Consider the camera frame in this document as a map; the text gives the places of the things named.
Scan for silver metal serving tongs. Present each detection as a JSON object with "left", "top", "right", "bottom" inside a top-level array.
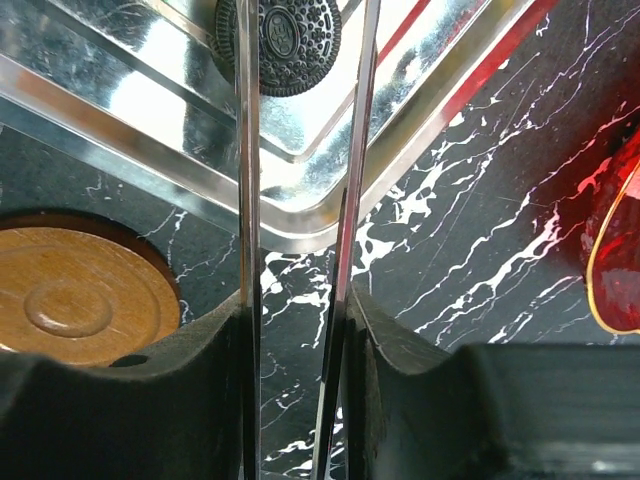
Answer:
[{"left": 232, "top": 0, "right": 384, "bottom": 480}]

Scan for red three-tier cake stand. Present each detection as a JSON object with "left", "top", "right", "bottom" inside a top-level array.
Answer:
[{"left": 581, "top": 133, "right": 639, "bottom": 335}]

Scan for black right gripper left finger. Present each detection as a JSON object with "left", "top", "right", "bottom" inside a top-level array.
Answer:
[{"left": 1, "top": 295, "right": 241, "bottom": 479}]

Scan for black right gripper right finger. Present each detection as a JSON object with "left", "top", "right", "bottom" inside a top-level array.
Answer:
[{"left": 344, "top": 288, "right": 639, "bottom": 479}]

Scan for dark chocolate cookie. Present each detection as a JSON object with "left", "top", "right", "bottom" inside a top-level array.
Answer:
[{"left": 208, "top": 0, "right": 344, "bottom": 98}]

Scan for brown wooden coaster right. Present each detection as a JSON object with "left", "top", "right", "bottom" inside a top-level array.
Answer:
[{"left": 1, "top": 213, "right": 180, "bottom": 366}]

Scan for silver metal tray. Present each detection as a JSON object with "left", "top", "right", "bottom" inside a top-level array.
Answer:
[{"left": 1, "top": 1, "right": 551, "bottom": 253}]

